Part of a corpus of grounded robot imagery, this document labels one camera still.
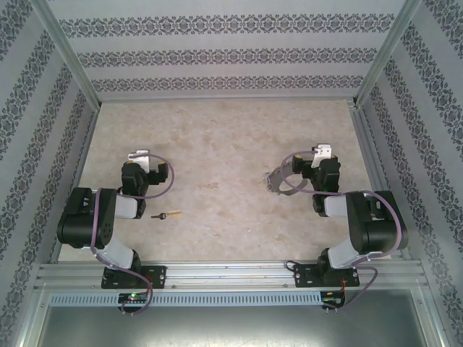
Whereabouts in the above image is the silver keyring chain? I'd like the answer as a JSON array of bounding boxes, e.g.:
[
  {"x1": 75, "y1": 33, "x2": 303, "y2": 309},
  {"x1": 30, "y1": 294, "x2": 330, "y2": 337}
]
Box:
[{"x1": 263, "y1": 165, "x2": 285, "y2": 196}]

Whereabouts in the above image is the grey metal sheet panel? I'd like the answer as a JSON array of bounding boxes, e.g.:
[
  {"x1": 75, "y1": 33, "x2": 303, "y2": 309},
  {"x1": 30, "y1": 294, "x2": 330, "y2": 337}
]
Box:
[{"x1": 35, "y1": 306, "x2": 438, "y2": 347}]

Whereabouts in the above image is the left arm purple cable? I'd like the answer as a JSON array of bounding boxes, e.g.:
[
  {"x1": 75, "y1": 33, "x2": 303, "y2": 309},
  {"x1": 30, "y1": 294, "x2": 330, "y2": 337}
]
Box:
[{"x1": 90, "y1": 153, "x2": 177, "y2": 316}]

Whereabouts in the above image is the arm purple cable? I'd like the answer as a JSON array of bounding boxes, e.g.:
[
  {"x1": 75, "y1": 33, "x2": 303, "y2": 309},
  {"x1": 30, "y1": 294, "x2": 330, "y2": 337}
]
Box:
[
  {"x1": 90, "y1": 153, "x2": 177, "y2": 316},
  {"x1": 281, "y1": 150, "x2": 403, "y2": 312}
]

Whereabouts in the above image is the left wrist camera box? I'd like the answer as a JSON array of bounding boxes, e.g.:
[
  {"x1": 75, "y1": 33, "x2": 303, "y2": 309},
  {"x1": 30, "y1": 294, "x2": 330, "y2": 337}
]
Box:
[{"x1": 128, "y1": 149, "x2": 151, "y2": 173}]

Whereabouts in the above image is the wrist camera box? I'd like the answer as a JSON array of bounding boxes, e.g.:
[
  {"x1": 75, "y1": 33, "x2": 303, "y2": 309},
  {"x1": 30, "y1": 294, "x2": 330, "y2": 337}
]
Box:
[
  {"x1": 128, "y1": 149, "x2": 151, "y2": 173},
  {"x1": 311, "y1": 143, "x2": 333, "y2": 169}
]

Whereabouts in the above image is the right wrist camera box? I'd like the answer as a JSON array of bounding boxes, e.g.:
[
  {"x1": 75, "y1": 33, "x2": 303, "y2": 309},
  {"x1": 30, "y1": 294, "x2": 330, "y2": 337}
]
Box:
[{"x1": 311, "y1": 143, "x2": 333, "y2": 169}]

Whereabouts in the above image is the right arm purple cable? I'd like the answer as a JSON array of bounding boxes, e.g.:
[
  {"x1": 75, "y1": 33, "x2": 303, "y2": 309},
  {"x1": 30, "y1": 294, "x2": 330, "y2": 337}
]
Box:
[{"x1": 281, "y1": 150, "x2": 403, "y2": 312}]

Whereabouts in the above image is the aluminium frame rail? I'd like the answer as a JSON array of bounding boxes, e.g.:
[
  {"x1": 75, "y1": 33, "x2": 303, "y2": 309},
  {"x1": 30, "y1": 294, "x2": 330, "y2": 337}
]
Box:
[{"x1": 97, "y1": 94, "x2": 357, "y2": 104}]

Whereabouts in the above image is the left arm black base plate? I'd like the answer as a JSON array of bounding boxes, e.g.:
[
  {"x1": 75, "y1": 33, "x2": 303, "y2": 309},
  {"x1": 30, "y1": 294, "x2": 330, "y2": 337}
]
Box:
[{"x1": 101, "y1": 265, "x2": 168, "y2": 290}]

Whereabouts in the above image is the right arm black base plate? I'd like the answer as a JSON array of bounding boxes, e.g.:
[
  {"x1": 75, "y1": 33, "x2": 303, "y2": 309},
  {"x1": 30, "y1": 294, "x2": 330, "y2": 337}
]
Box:
[{"x1": 294, "y1": 262, "x2": 361, "y2": 289}]

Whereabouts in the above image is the aluminium mounting rail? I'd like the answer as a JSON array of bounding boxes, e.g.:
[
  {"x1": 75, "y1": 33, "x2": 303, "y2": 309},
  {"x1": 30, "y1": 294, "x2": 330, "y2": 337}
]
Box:
[{"x1": 34, "y1": 260, "x2": 424, "y2": 290}]

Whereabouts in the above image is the aluminium frame post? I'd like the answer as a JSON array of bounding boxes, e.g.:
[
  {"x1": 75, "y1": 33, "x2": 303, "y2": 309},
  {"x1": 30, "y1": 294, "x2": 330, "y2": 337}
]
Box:
[
  {"x1": 352, "y1": 0, "x2": 423, "y2": 108},
  {"x1": 27, "y1": 0, "x2": 103, "y2": 109}
]

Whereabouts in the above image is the grey slotted cable duct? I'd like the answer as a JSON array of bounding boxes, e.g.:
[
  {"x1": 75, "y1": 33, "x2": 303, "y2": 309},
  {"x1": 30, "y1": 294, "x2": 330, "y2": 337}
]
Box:
[{"x1": 48, "y1": 291, "x2": 323, "y2": 307}]

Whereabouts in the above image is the aluminium frame bar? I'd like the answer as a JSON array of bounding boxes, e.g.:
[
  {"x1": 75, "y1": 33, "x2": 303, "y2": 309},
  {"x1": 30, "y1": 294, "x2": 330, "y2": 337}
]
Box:
[
  {"x1": 412, "y1": 287, "x2": 455, "y2": 347},
  {"x1": 14, "y1": 285, "x2": 51, "y2": 347}
]

